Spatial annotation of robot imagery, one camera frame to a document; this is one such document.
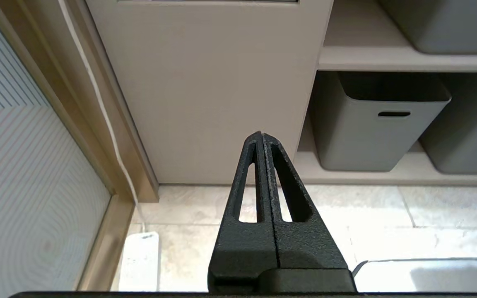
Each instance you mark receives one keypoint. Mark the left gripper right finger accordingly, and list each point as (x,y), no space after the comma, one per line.
(309,244)

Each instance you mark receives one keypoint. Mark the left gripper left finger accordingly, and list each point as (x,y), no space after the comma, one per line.
(242,248)

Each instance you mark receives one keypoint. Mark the white power adapter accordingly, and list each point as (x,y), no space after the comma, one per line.
(140,263)

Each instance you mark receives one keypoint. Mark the beige open shelf unit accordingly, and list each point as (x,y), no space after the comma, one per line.
(362,49)

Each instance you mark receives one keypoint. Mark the ribbed glass door panel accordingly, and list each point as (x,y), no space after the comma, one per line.
(27,178)

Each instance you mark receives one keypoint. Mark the wooden door frame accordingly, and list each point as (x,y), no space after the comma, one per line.
(97,136)

